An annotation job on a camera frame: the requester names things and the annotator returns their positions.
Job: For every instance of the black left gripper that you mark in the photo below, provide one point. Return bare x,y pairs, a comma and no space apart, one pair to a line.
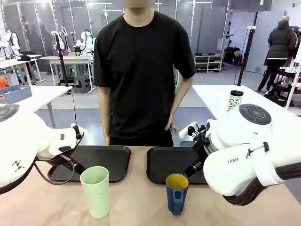
69,159

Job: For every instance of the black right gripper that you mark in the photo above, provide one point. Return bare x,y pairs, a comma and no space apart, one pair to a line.
201,150

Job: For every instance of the pale green plastic cup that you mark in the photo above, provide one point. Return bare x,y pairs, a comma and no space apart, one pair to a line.
97,195

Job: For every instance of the blue mug yellow inside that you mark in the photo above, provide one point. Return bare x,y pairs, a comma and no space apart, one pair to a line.
176,197

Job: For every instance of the person's right forearm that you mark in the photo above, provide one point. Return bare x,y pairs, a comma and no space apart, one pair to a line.
105,120

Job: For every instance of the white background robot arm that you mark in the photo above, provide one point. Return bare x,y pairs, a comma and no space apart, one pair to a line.
85,42
13,42
58,38

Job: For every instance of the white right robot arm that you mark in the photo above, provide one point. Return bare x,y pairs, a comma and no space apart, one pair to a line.
235,162

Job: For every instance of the person's left forearm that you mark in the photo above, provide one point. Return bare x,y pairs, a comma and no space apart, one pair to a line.
179,99

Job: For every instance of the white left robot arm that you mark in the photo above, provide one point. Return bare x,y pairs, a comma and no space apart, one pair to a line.
21,139

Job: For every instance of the person's right hand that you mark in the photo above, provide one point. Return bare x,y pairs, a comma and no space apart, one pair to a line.
107,140

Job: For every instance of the person's left hand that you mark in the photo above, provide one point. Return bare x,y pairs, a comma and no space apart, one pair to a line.
171,124

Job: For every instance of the black plastic tray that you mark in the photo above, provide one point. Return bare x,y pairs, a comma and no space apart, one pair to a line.
169,162
103,160

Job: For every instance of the white side table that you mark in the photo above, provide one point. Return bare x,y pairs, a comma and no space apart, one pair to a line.
47,94
216,99

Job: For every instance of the white black-patterned tumbler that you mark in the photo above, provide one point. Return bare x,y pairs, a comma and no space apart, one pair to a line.
234,101

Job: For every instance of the grey plastic stool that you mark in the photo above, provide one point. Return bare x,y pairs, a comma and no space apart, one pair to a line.
82,83

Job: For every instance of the blue storage bin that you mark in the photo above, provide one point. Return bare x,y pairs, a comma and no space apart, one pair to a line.
14,94

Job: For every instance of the black tripod stand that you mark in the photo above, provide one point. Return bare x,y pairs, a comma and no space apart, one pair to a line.
61,63

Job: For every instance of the white shoe rack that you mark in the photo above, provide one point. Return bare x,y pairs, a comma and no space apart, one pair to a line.
208,63

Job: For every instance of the beige background work table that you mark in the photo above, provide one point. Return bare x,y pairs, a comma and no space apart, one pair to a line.
70,58

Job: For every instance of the person in black t-shirt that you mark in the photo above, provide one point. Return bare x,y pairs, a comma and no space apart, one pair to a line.
141,70

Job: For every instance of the black bags on floor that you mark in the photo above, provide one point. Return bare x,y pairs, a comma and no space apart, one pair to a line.
231,56

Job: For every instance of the white background work table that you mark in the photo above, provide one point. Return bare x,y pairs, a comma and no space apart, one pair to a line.
18,61

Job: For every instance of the black object on table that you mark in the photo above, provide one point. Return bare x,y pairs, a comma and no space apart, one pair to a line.
23,58

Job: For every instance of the black utility cart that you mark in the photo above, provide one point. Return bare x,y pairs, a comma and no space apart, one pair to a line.
282,82

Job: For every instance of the black pole with white top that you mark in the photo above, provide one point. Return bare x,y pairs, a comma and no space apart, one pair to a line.
244,54

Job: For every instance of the person in dark jacket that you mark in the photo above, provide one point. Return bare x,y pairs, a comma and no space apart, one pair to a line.
279,44

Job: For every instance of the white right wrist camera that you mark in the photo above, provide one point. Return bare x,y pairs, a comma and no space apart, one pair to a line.
185,133

